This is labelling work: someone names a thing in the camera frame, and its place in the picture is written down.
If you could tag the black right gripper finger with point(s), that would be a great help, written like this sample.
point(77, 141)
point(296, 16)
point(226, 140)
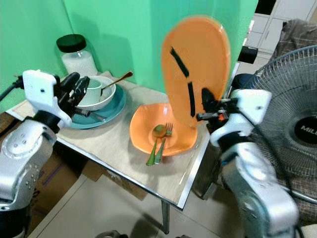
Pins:
point(208, 101)

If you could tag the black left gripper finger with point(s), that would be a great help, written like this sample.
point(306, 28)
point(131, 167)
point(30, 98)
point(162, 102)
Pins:
point(81, 90)
point(69, 83)

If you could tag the white mug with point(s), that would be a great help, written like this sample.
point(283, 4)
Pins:
point(94, 91)

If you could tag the orange plate with black strips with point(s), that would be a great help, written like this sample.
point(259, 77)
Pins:
point(203, 54)

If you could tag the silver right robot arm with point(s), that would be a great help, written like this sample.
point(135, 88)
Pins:
point(252, 178)

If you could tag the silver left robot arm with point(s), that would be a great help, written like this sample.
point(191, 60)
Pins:
point(25, 158)

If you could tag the glass jar with black lid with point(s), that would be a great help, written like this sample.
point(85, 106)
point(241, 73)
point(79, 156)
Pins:
point(79, 62)

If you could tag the pale white bowl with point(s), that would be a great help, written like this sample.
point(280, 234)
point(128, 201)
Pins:
point(107, 100)

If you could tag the dark metal utensil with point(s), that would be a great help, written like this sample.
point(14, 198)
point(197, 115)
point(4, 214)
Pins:
point(96, 116)

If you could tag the teal plate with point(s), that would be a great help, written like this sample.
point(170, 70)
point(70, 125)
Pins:
point(115, 111)

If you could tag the gold metal spoon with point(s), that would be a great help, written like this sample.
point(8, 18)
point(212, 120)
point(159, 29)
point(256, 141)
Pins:
point(124, 77)

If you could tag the green fork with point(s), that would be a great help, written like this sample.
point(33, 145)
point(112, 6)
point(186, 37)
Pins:
point(169, 129)

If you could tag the green spoon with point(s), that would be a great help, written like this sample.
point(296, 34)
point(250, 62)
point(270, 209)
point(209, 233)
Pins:
point(158, 130)

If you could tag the plain orange plate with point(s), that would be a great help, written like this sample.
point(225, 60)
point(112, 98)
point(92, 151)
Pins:
point(141, 131)

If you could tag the green backdrop cloth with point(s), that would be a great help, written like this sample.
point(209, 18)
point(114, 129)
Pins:
point(129, 34)

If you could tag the small brown cardboard box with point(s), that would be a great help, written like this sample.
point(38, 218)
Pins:
point(59, 188)

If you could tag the white cabinet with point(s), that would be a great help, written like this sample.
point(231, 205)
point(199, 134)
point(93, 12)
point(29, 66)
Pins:
point(292, 10)

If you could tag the metal table leg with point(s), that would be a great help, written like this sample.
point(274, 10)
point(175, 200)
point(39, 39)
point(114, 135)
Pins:
point(166, 218)

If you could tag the grey robot foot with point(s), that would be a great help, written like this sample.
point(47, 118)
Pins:
point(119, 235)

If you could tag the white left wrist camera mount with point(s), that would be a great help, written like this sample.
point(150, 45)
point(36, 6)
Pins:
point(42, 94)

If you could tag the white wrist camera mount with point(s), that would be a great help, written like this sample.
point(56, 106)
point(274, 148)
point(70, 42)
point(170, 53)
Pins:
point(250, 106)
point(42, 94)

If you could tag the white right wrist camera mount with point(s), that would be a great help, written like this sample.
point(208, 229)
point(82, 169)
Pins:
point(250, 106)

